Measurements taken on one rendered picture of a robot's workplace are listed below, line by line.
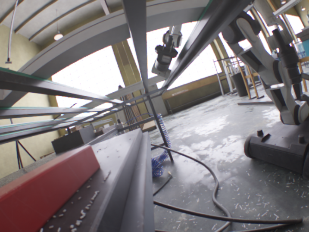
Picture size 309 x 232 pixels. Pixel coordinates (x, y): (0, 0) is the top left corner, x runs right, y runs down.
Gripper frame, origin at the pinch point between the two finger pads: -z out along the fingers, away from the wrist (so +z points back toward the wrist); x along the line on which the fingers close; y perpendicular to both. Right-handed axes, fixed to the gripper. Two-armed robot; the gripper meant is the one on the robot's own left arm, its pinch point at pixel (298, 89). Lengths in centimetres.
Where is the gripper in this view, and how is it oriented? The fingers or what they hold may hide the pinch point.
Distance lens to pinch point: 71.5
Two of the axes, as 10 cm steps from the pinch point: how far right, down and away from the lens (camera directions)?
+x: -8.9, 2.7, -3.7
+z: -3.0, -9.6, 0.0
